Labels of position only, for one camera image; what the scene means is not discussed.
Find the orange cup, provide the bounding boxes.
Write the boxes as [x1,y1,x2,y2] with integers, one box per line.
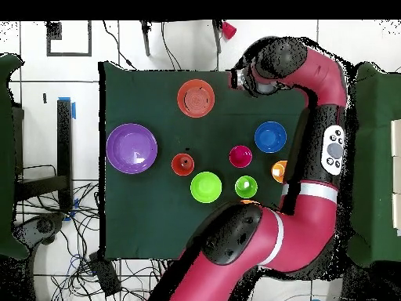
[171,152,196,177]

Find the dark green tablecloth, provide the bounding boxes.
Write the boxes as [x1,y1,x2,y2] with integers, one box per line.
[98,60,325,262]

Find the green bowl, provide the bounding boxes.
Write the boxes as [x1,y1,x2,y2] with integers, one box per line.
[190,171,223,204]

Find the black square frame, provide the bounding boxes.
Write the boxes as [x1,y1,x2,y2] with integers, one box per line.
[45,20,92,57]

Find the blue bowl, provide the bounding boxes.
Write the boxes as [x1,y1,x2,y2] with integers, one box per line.
[254,121,288,154]

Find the short black beam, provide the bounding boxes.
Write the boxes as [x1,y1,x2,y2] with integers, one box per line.
[15,174,68,201]

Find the black stand leg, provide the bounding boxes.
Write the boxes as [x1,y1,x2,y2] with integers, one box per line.
[140,20,152,57]
[211,20,224,54]

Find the thin black cable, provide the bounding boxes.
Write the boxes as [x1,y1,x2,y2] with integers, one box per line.
[161,21,182,71]
[102,20,137,71]

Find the green cup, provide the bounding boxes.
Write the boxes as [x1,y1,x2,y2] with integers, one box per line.
[234,175,259,199]

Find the white boxes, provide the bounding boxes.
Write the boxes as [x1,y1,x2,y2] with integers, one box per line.
[389,118,401,236]

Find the red cup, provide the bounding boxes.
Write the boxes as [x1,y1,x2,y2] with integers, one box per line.
[221,20,238,41]

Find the pink cup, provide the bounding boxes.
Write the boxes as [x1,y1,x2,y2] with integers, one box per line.
[229,144,253,169]

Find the yellow cup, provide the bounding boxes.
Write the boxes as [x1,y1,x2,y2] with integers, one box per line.
[270,160,288,184]

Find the purple bowl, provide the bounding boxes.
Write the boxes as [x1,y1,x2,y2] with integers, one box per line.
[105,122,159,176]

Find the gray black machine base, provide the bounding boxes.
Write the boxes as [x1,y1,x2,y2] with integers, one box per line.
[13,212,67,248]

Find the orange bowl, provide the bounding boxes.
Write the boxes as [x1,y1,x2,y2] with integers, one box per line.
[176,78,216,119]

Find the green cloth side table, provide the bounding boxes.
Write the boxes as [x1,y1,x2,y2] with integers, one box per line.
[0,53,29,261]
[345,62,401,267]

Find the long black beam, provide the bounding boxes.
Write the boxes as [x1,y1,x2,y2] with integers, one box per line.
[56,98,74,212]

